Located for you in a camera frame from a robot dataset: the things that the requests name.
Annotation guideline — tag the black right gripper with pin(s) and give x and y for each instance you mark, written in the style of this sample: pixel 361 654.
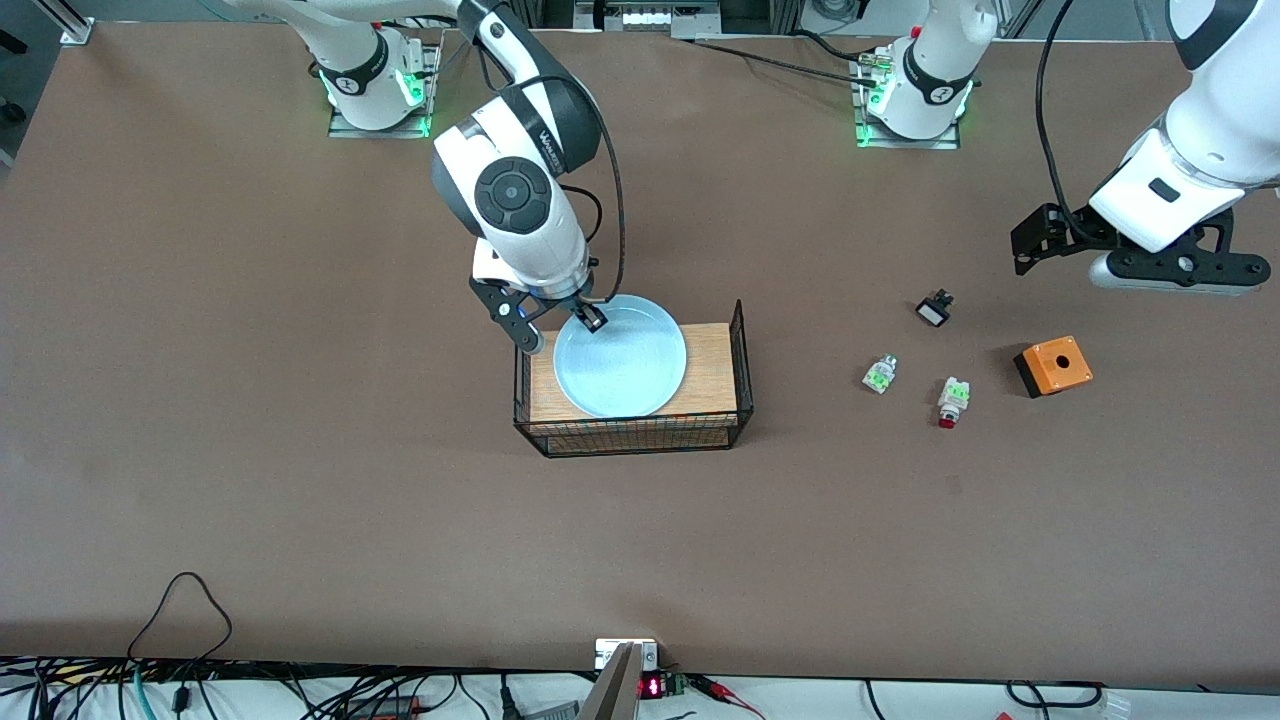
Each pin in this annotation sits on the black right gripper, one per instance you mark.
pixel 577 303

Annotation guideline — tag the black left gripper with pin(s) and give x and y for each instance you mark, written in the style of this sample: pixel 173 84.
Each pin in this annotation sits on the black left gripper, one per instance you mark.
pixel 1066 236

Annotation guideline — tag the light blue plate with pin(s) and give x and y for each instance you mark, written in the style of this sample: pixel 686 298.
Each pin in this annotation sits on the light blue plate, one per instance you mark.
pixel 620 370

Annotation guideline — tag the red push button switch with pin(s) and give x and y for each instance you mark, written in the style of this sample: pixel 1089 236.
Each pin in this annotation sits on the red push button switch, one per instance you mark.
pixel 953 395

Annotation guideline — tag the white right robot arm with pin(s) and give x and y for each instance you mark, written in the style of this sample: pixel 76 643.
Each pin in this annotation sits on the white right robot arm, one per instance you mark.
pixel 520 200

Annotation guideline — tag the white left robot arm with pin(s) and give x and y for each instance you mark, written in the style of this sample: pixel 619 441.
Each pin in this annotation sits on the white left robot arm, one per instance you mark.
pixel 1220 120

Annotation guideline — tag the black white push button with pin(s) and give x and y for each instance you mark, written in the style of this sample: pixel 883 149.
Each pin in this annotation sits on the black white push button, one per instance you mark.
pixel 934 312

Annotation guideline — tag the small metal plate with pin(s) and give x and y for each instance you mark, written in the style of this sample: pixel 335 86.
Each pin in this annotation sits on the small metal plate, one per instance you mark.
pixel 606 655

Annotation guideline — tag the wooden board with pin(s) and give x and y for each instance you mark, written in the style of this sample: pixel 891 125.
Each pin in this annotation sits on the wooden board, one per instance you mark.
pixel 712 370

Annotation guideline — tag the device with white lights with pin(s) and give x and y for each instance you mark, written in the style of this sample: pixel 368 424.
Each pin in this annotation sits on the device with white lights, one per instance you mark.
pixel 645 17

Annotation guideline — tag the red digit display module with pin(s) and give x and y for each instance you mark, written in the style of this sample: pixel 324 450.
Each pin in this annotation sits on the red digit display module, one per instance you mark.
pixel 652 687

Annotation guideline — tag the grey aluminium bar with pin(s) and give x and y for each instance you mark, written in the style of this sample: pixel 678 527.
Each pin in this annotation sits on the grey aluminium bar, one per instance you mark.
pixel 615 695

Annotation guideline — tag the red clip leads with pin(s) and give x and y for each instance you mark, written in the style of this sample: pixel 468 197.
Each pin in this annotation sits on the red clip leads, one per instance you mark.
pixel 712 686

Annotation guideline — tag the grey box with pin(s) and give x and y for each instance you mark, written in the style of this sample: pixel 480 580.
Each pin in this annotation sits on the grey box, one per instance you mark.
pixel 550 712

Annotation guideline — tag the black power adapter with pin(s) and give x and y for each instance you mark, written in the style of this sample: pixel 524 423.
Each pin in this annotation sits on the black power adapter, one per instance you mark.
pixel 385 708

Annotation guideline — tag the small black inline box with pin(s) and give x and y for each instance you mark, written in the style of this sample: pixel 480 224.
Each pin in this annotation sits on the small black inline box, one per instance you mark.
pixel 181 698

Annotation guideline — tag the orange button enclosure box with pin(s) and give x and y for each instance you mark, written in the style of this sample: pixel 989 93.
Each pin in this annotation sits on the orange button enclosure box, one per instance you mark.
pixel 1058 368

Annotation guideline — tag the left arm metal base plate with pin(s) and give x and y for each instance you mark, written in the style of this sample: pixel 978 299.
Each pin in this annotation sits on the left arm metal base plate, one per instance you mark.
pixel 910 144

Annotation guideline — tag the aluminium extrusion post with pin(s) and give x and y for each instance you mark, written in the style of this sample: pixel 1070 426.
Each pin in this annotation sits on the aluminium extrusion post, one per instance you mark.
pixel 1020 18
pixel 70 25

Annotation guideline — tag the green push button switch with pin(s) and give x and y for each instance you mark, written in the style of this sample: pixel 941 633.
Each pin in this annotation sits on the green push button switch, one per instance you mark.
pixel 879 376

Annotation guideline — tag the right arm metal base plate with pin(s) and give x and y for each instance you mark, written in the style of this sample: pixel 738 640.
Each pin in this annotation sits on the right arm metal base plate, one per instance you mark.
pixel 380 133

